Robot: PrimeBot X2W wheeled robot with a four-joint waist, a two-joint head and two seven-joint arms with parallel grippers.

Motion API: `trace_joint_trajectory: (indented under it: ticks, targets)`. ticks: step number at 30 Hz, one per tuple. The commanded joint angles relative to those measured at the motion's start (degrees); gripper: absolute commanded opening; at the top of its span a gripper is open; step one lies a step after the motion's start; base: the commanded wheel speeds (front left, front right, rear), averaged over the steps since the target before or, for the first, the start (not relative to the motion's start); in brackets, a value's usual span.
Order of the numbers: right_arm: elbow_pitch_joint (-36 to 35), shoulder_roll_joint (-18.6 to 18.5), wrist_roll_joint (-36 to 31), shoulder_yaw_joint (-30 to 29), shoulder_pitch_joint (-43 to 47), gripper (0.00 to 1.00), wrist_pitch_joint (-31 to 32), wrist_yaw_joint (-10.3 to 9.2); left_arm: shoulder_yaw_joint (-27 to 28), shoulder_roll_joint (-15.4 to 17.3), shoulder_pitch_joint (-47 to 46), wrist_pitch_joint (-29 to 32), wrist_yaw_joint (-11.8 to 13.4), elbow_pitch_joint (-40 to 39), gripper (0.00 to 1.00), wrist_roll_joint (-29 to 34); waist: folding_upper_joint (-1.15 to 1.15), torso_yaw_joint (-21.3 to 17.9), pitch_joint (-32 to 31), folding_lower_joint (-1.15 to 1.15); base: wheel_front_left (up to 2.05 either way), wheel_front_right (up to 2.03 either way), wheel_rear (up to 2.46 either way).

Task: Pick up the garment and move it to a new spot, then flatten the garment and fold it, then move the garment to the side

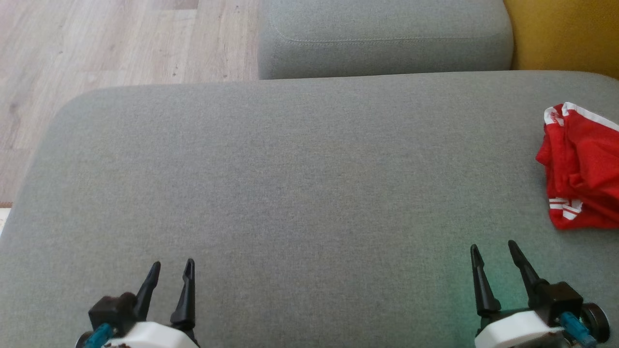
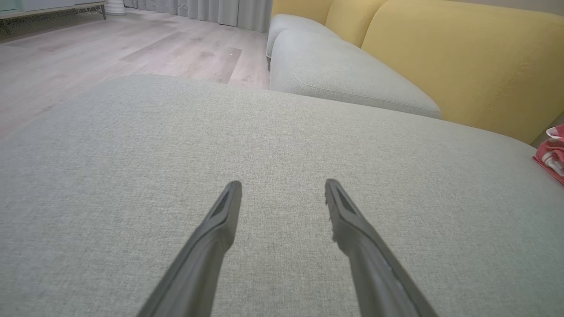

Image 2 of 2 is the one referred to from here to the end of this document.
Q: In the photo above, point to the red Bulls 23 jersey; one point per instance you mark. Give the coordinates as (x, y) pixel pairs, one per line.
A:
(553, 165)

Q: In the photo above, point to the low pale television cabinet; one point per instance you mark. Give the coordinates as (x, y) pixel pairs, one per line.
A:
(48, 5)

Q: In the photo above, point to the large grey sofa chaise seat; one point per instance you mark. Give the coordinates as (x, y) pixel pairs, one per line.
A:
(264, 141)

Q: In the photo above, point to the yellow sofa back cushion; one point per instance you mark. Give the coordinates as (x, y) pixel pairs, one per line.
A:
(476, 61)
(299, 9)
(348, 17)

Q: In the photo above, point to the grey pleated curtain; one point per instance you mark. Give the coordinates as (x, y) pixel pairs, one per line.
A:
(211, 9)

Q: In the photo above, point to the white cylindrical floor appliance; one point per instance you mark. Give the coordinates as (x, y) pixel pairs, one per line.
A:
(115, 6)

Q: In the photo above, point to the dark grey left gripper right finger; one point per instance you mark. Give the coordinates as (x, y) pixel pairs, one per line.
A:
(374, 273)

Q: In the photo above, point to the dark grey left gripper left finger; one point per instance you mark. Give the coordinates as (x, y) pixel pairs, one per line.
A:
(198, 264)

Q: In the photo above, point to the grey sofa seat cushion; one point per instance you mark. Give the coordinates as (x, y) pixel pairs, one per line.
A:
(343, 70)
(291, 24)

